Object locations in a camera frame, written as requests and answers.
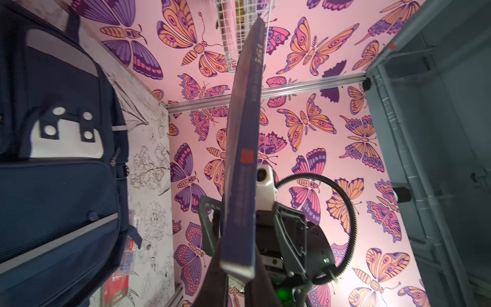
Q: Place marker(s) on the white wire basket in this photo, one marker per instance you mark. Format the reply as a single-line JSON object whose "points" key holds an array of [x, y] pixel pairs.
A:
{"points": [[235, 20]]}

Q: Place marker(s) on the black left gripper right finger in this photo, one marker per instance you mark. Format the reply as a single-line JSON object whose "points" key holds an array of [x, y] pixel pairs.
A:
{"points": [[259, 292]]}

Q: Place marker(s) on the red pencil case pack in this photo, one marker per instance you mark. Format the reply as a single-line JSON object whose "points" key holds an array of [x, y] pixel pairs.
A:
{"points": [[116, 291]]}

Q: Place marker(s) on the dark blue book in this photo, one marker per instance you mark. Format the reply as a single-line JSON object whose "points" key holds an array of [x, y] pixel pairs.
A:
{"points": [[243, 153]]}

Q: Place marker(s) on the aluminium frame post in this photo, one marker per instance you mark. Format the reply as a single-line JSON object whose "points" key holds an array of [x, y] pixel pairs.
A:
{"points": [[286, 89]]}

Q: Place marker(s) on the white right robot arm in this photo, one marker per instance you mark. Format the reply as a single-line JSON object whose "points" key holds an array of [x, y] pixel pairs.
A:
{"points": [[267, 185]]}

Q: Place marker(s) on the navy blue backpack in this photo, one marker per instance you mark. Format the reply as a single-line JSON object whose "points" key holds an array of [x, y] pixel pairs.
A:
{"points": [[64, 153]]}

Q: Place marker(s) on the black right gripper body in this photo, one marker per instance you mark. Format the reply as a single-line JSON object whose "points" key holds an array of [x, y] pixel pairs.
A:
{"points": [[292, 250]]}

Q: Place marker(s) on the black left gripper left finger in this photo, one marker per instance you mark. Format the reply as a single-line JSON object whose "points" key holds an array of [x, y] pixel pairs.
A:
{"points": [[214, 290]]}

